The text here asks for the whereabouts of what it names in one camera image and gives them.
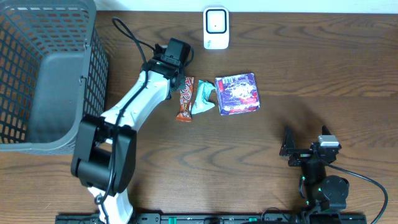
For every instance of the purple snack packet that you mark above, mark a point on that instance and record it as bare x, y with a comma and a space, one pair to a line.
237, 94

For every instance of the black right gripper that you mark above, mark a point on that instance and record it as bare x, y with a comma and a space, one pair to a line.
288, 149

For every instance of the mint green snack wrapper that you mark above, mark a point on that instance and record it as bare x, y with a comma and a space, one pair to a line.
202, 102

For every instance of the red Top chocolate bar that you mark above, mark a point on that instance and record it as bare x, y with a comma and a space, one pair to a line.
186, 95

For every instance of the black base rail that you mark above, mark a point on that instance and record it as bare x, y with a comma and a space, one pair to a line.
154, 218

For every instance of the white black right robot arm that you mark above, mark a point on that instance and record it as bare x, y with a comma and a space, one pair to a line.
322, 192

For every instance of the grey plastic mesh basket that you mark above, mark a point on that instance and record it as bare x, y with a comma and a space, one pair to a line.
54, 70

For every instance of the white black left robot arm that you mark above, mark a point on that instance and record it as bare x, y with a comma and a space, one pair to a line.
104, 159

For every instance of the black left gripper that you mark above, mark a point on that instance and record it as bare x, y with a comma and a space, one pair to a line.
179, 83

